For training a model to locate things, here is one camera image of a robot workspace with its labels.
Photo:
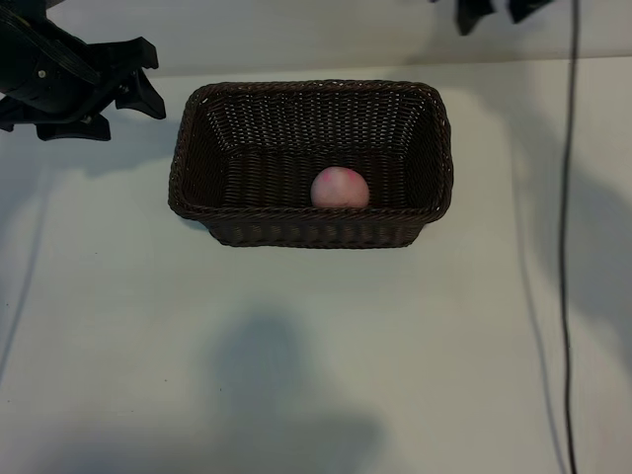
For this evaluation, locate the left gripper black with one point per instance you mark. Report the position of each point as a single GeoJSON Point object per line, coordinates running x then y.
{"type": "Point", "coordinates": [43, 71]}

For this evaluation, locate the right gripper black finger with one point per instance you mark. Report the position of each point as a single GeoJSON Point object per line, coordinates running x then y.
{"type": "Point", "coordinates": [523, 7]}
{"type": "Point", "coordinates": [474, 15]}

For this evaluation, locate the dark brown wicker basket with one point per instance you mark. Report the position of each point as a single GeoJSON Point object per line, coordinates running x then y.
{"type": "Point", "coordinates": [276, 173]}

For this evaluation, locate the pink peach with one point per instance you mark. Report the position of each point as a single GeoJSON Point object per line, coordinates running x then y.
{"type": "Point", "coordinates": [339, 190]}

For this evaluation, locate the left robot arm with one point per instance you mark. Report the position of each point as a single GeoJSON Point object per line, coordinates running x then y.
{"type": "Point", "coordinates": [47, 4]}

